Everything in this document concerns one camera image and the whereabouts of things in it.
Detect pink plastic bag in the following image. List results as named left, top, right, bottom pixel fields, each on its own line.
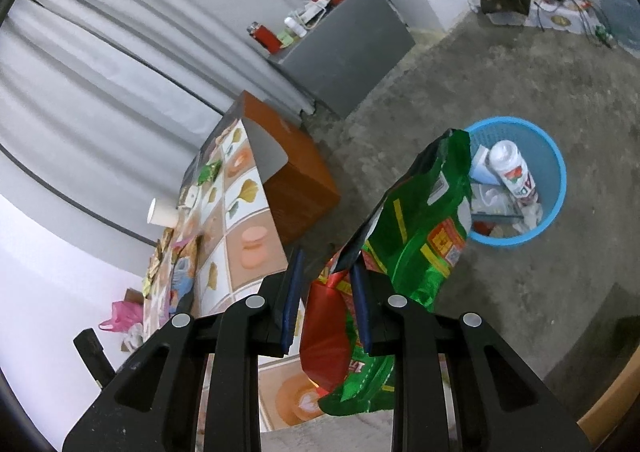
left=99, top=300, right=143, bottom=333

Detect patterned ginkgo tablecloth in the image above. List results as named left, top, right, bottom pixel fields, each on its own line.
left=142, top=118, right=302, bottom=433

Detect grey curtain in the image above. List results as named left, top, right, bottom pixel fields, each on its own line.
left=1, top=0, right=314, bottom=274

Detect gold snack packet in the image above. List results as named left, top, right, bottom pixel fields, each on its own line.
left=142, top=248, right=163, bottom=298

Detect blue chip bag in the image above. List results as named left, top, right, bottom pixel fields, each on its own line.
left=169, top=257, right=195, bottom=316

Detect grey cabinet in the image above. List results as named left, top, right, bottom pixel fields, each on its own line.
left=268, top=0, right=414, bottom=118

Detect blue plastic trash basket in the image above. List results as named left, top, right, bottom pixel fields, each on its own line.
left=466, top=116, right=567, bottom=247

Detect small white bottle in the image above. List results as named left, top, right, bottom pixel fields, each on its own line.
left=284, top=16, right=307, bottom=38

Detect white power strip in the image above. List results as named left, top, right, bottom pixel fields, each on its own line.
left=294, top=0, right=330, bottom=27

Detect red green snack bag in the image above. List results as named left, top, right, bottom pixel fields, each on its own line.
left=299, top=129, right=472, bottom=416

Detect white paper cup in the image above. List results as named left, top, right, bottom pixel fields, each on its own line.
left=146, top=198, right=179, bottom=229

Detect white tissue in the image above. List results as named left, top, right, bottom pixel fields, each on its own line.
left=512, top=202, right=544, bottom=234

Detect red thermos bottle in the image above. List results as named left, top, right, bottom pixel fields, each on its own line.
left=247, top=22, right=282, bottom=54

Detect small green snack packet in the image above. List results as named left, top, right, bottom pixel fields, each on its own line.
left=198, top=160, right=222, bottom=186

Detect white plastic bottle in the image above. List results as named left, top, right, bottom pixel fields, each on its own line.
left=488, top=140, right=538, bottom=204

